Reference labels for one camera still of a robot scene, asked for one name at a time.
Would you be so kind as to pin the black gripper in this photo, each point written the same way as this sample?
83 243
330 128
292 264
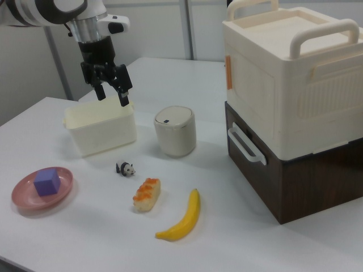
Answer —
96 51

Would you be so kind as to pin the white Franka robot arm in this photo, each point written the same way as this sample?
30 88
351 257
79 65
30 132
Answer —
48 11

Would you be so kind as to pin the cream open plastic bin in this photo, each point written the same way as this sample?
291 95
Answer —
99 133

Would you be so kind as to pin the dark wood drawer cabinet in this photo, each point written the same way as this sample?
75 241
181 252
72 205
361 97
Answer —
317 187

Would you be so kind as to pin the cream mini trash can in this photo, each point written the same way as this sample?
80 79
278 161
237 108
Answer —
175 133

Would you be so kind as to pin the toy panda figure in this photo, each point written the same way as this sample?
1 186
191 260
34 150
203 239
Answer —
125 168

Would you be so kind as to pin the toy salmon roe sushi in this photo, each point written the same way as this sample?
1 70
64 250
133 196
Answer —
147 195

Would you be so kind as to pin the purple cube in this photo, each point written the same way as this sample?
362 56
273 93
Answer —
46 182

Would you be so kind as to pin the orange tab on box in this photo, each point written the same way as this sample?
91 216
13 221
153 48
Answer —
228 73

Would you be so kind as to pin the pink plate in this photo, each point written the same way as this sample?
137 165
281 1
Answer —
25 198

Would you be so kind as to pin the yellow toy banana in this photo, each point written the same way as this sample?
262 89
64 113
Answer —
184 221

